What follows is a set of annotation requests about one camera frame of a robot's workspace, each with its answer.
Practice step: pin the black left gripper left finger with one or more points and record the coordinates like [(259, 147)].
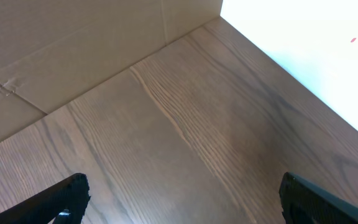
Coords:
[(64, 202)]

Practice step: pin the brown cardboard panel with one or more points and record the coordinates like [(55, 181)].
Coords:
[(52, 51)]

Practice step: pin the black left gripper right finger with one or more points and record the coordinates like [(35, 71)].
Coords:
[(305, 202)]

